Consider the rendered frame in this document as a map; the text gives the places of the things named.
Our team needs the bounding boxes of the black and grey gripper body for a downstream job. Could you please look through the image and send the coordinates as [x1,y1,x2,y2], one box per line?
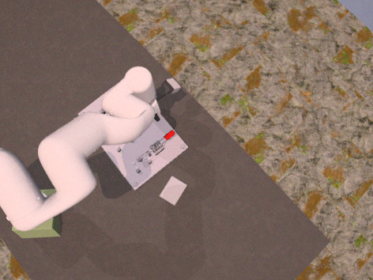
[151,99,160,114]

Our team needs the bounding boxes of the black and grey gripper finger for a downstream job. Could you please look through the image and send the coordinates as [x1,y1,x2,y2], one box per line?
[154,113,160,122]

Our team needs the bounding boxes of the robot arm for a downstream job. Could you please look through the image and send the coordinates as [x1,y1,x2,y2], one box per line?
[0,66,181,231]

